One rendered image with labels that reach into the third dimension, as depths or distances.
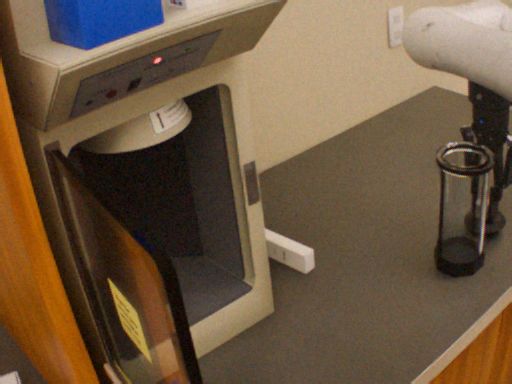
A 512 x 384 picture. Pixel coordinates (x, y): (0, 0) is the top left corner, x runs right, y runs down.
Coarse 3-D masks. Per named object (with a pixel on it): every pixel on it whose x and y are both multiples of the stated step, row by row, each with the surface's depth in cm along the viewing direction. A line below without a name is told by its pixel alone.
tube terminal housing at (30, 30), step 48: (0, 0) 70; (0, 48) 76; (144, 96) 84; (240, 96) 94; (240, 144) 97; (48, 192) 81; (240, 192) 104; (48, 240) 91; (96, 336) 92; (192, 336) 103
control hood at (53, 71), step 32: (224, 0) 76; (256, 0) 76; (160, 32) 69; (192, 32) 73; (224, 32) 78; (256, 32) 84; (32, 64) 68; (64, 64) 63; (96, 64) 66; (32, 96) 72; (64, 96) 68; (128, 96) 79
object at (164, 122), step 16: (160, 112) 90; (176, 112) 92; (112, 128) 88; (128, 128) 88; (144, 128) 89; (160, 128) 89; (176, 128) 91; (80, 144) 91; (96, 144) 89; (112, 144) 88; (128, 144) 88; (144, 144) 89
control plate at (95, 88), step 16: (176, 48) 74; (192, 48) 77; (208, 48) 80; (128, 64) 71; (144, 64) 73; (160, 64) 76; (176, 64) 79; (192, 64) 82; (96, 80) 69; (112, 80) 72; (128, 80) 74; (144, 80) 77; (160, 80) 80; (80, 96) 70; (96, 96) 73; (80, 112) 74
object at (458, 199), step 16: (448, 144) 112; (464, 144) 112; (448, 160) 112; (464, 160) 113; (480, 160) 111; (448, 176) 107; (464, 176) 104; (480, 176) 105; (448, 192) 109; (464, 192) 107; (480, 192) 107; (448, 208) 110; (464, 208) 108; (480, 208) 109; (448, 224) 112; (464, 224) 110; (480, 224) 110; (448, 240) 113; (464, 240) 111; (480, 240) 112; (448, 256) 115; (464, 256) 113
